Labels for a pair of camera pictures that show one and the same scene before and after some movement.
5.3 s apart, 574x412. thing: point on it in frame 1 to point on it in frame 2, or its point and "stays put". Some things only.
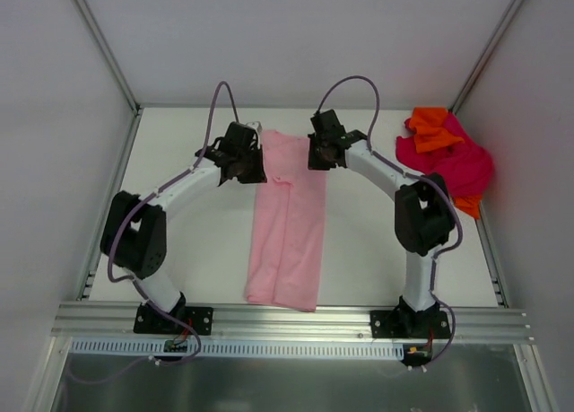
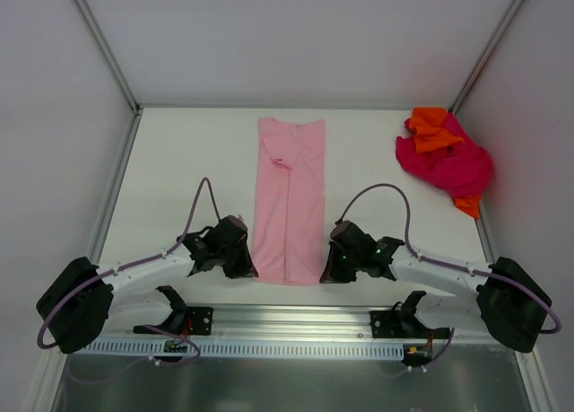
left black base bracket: x=149 y=320 stays put
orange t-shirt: x=428 y=123 stays put
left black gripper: x=250 y=169 to x=238 y=263
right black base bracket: x=404 y=322 stays put
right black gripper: x=319 y=156 to x=336 y=268
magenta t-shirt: x=465 y=165 stays put
